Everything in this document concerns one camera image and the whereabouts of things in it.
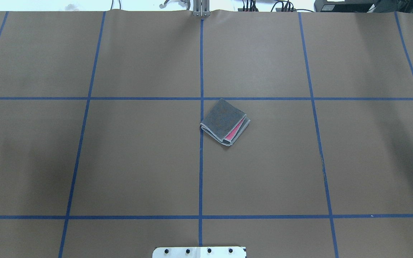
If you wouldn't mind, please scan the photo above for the aluminium frame post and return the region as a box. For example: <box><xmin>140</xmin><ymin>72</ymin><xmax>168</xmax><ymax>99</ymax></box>
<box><xmin>192</xmin><ymin>0</ymin><xmax>211</xmax><ymax>18</ymax></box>

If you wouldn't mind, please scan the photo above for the pink grey towel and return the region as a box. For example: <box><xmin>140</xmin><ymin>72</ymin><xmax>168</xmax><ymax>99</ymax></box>
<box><xmin>200</xmin><ymin>99</ymin><xmax>251</xmax><ymax>147</ymax></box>

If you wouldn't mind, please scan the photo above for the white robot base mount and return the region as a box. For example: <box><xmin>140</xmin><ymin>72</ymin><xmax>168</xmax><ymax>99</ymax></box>
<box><xmin>152</xmin><ymin>246</ymin><xmax>247</xmax><ymax>258</ymax></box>

